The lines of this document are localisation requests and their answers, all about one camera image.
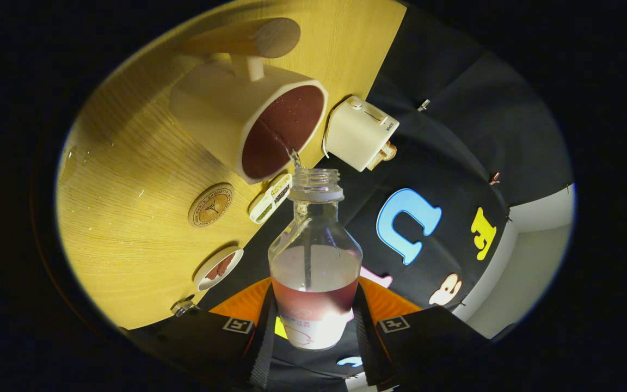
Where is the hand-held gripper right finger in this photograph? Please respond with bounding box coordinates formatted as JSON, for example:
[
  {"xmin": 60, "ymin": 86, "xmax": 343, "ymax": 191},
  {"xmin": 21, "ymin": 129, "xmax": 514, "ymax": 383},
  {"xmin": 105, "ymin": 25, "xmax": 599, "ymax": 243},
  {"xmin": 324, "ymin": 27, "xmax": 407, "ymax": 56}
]
[{"xmin": 351, "ymin": 275, "xmax": 489, "ymax": 390}]

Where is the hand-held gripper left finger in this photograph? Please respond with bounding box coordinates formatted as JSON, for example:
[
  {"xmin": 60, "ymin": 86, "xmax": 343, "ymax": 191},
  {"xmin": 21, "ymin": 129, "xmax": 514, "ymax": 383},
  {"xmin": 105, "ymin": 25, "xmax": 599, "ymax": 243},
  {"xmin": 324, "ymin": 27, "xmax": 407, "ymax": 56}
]
[{"xmin": 128, "ymin": 277, "xmax": 280, "ymax": 390}]

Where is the clear juice bottle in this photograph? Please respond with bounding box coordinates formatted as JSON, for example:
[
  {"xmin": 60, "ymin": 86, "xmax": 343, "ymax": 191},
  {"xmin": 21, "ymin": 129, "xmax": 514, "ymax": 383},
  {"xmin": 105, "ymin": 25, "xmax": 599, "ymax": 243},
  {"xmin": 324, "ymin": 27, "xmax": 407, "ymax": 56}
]
[{"xmin": 268, "ymin": 168, "xmax": 364, "ymax": 351}]

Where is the round cork coaster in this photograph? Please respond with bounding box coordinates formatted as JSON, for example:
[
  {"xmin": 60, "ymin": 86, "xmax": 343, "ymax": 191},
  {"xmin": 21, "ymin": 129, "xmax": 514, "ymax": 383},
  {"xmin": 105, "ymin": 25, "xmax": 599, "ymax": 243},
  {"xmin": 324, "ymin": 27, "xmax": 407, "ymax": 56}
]
[{"xmin": 187, "ymin": 183, "xmax": 235, "ymax": 228}]

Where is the cream cup with wooden handle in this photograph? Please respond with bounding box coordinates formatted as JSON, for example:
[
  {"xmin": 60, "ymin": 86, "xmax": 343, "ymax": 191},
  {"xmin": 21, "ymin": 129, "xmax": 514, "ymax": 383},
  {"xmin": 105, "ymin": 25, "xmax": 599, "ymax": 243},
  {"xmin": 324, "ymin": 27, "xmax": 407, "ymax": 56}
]
[{"xmin": 168, "ymin": 17, "xmax": 329, "ymax": 185}]

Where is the white round plate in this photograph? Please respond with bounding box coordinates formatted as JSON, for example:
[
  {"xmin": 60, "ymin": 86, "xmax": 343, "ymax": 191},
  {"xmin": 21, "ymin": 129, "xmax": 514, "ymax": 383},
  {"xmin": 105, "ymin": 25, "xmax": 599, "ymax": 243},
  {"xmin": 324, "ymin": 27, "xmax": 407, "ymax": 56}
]
[{"xmin": 194, "ymin": 248, "xmax": 244, "ymax": 291}]

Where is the small white dish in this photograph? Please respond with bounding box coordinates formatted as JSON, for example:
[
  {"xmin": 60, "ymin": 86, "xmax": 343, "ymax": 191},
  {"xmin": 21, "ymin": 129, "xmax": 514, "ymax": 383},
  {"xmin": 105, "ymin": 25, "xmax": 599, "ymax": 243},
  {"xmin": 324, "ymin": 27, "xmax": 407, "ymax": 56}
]
[{"xmin": 249, "ymin": 173, "xmax": 293, "ymax": 224}]

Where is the wooden table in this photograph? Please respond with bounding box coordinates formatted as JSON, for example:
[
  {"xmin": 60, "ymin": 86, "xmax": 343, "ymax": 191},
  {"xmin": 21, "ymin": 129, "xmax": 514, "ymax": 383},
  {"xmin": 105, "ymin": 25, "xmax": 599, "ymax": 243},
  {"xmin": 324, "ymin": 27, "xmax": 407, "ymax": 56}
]
[{"xmin": 55, "ymin": 0, "xmax": 408, "ymax": 330}]

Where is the cream toaster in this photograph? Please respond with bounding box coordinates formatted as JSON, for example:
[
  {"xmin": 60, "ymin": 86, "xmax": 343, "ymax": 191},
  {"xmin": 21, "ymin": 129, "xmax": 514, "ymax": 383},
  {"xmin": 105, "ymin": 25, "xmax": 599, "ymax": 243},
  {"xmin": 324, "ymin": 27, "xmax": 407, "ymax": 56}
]
[{"xmin": 324, "ymin": 96, "xmax": 400, "ymax": 172}]

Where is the metal wire utensil holder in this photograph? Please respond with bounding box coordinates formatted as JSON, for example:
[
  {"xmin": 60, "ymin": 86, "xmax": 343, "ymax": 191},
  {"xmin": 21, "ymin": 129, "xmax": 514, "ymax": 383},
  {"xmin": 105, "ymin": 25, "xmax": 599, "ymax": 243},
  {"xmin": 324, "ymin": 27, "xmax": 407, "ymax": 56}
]
[{"xmin": 170, "ymin": 295, "xmax": 200, "ymax": 317}]

